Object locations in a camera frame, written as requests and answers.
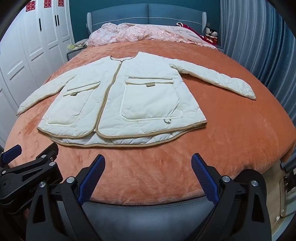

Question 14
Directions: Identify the blue upholstered headboard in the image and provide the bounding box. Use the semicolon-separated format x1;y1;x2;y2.
87;3;207;39

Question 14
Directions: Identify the pale yellow cloth pile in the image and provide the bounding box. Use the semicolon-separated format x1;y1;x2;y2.
67;41;88;50

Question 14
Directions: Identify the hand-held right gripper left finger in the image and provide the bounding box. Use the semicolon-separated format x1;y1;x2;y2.
26;155;106;241

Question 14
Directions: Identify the white panelled wardrobe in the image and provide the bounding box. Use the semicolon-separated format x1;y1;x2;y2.
0;0;75;144

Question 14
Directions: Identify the blue-grey curtain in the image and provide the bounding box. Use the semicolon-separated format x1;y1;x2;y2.
218;0;296;121

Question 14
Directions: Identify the orange plush blanket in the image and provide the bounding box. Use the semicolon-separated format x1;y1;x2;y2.
4;40;296;205

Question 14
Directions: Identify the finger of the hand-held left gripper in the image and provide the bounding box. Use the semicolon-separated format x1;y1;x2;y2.
9;142;60;173
0;145;23;171

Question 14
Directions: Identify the plush doll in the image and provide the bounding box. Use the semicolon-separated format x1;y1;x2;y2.
205;27;219;43

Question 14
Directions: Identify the cream quilted jacket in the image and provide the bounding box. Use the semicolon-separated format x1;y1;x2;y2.
17;51;257;148

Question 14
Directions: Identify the pink embroidered quilt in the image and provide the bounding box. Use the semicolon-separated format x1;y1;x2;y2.
87;22;219;49

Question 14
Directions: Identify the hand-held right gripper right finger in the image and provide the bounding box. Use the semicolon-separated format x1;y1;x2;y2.
191;153;271;241

